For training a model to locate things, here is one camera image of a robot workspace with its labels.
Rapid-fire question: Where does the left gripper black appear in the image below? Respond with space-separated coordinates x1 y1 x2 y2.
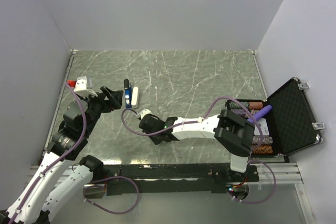
78 85 123 135

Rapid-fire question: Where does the blue stapler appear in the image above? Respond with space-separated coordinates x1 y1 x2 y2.
124 79 132 108

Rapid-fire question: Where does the white stapler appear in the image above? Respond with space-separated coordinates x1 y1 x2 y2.
131 87 140 108

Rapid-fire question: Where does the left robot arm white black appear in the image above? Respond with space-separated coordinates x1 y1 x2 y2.
1 81 123 223

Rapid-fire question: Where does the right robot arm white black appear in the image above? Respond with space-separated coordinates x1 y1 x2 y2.
139 110 255 181

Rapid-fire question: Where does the purple marker pen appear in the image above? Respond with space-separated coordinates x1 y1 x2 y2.
253 105 272 121

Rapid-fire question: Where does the black open carrying case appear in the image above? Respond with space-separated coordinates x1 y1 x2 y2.
239 77 324 157

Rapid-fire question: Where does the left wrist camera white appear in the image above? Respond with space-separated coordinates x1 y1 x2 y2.
73 76 97 98

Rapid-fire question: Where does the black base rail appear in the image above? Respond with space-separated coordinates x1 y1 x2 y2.
93 163 259 196

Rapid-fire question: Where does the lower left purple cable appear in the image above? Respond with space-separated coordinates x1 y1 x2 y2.
82 176 140 214

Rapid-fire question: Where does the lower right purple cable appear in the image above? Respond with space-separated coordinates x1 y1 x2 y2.
227 159 277 205

